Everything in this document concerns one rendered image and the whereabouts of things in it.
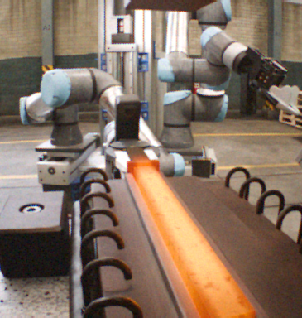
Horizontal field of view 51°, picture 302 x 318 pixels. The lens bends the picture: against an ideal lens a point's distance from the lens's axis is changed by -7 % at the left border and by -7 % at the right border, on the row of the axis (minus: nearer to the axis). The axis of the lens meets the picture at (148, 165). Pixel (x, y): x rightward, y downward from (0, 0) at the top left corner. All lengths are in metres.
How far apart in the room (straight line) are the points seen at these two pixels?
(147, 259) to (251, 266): 0.09
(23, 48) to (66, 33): 1.01
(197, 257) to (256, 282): 0.05
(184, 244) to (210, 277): 0.05
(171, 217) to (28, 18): 7.53
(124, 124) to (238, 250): 0.38
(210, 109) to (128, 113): 0.80
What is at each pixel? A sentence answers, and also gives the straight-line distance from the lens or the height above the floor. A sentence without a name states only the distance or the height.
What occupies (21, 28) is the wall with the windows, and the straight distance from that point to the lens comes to 7.77.
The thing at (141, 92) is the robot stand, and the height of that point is 1.03.
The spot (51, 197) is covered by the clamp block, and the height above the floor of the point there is 0.98.
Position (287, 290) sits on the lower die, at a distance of 0.27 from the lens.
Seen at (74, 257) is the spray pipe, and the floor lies 0.97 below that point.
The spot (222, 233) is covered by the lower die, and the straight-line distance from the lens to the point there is 0.34.
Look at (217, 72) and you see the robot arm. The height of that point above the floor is 1.14.
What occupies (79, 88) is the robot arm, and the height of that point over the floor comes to 1.09.
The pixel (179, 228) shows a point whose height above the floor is 1.01.
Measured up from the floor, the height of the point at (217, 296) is 1.01.
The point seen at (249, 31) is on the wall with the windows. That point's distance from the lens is 8.37.
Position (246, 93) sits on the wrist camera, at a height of 1.09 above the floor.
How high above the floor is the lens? 1.15
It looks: 17 degrees down
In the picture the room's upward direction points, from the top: straight up
